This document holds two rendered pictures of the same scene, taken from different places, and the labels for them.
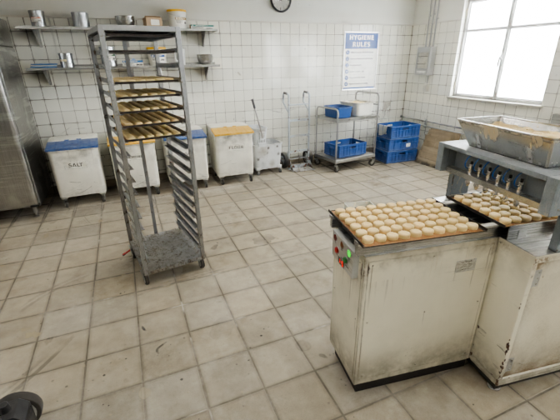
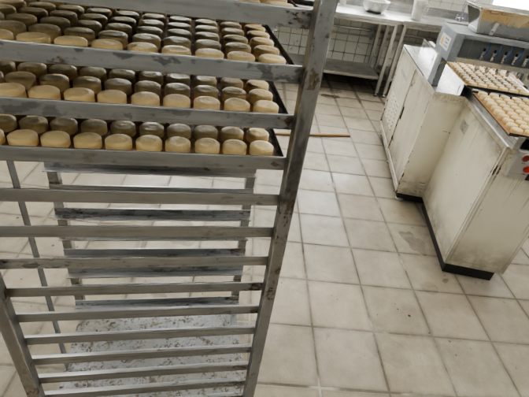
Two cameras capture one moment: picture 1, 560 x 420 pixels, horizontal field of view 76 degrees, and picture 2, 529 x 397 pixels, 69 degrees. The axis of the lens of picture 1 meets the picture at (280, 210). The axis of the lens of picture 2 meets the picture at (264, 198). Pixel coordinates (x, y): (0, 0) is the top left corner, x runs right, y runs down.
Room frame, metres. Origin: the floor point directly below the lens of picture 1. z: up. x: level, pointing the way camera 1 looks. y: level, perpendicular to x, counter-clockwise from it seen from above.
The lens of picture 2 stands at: (2.17, 1.68, 1.52)
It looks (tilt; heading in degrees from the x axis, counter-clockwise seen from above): 35 degrees down; 287
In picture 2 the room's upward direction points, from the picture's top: 9 degrees clockwise
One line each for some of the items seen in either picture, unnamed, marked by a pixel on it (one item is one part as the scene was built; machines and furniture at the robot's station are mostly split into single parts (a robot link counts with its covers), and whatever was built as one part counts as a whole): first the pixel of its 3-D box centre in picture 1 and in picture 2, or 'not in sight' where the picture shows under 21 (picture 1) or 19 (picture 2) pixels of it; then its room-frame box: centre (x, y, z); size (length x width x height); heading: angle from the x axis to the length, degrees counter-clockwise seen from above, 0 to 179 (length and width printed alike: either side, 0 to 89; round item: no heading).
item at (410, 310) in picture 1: (404, 296); (482, 184); (1.57, -0.66, 0.45); 0.70 x 0.34 x 0.90; 104
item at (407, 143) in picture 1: (396, 142); not in sight; (5.97, -1.97, 0.30); 0.60 x 0.40 x 0.20; 112
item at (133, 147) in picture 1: (135, 162); not in sight; (4.58, 1.89, 0.38); 0.64 x 0.54 x 0.77; 23
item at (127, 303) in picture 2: (186, 232); (160, 302); (2.80, 0.82, 0.24); 0.64 x 0.03 x 0.03; 31
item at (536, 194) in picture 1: (507, 187); (497, 66); (1.69, -1.15, 1.01); 0.72 x 0.33 x 0.34; 14
